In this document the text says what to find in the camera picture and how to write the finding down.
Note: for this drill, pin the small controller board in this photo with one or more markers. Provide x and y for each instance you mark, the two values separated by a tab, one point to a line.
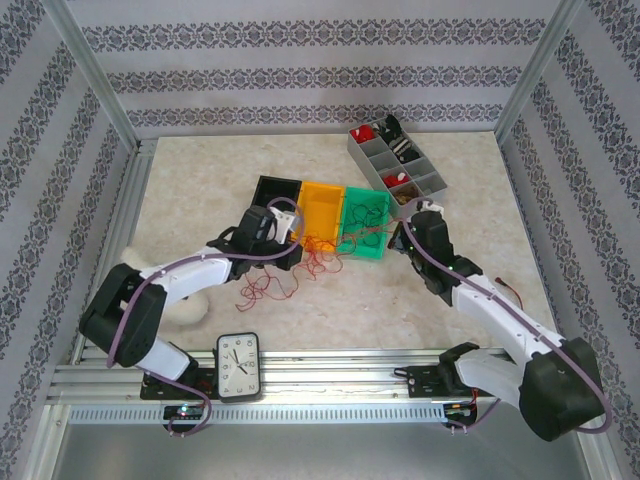
460	409
185	412

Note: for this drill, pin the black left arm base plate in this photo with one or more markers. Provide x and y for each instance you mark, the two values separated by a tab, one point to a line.
200	375

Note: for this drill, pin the red white rolled sock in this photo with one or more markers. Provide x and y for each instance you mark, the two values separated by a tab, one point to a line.
397	179

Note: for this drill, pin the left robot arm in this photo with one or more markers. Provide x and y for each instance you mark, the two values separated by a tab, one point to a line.
190	272

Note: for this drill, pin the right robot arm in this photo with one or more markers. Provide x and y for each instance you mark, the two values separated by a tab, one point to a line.
500	310

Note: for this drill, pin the green plastic bin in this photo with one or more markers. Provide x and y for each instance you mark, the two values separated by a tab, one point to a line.
365	252

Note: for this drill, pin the white plush toy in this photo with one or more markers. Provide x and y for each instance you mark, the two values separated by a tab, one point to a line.
192	312

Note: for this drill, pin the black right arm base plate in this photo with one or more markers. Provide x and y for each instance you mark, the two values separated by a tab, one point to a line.
425	382

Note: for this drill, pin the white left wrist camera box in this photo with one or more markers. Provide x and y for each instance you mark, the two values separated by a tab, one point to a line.
287	222

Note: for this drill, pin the black white analog clock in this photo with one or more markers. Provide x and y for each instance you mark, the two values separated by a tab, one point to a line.
239	367

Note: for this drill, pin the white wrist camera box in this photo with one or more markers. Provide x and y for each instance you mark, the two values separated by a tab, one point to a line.
432	205
287	222

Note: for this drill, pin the grey metal bottom plate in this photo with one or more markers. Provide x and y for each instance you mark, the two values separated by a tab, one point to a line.
325	452

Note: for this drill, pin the brown rolled sock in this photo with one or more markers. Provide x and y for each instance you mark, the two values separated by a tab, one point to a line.
406	194

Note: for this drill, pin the aluminium frame post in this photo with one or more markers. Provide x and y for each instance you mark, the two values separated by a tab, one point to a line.
93	75
534	75

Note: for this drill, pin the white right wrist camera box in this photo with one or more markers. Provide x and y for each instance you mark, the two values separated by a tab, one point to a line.
432	205

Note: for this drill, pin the black plastic bin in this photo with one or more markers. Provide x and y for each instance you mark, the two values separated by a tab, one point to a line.
275	190

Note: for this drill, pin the orange plastic bin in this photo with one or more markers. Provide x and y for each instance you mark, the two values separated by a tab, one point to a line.
322	210

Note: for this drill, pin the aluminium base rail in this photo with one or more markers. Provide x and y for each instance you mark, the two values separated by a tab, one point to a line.
325	370

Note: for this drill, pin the grey compartment organizer tray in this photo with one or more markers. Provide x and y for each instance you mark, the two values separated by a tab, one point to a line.
382	162

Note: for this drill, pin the aluminium side rail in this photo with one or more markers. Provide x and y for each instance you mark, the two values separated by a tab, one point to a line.
132	190

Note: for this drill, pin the black white striped sock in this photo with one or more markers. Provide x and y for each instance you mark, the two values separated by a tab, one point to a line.
402	148

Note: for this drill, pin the black white rolled sock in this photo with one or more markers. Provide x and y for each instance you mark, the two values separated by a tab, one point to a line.
390	127

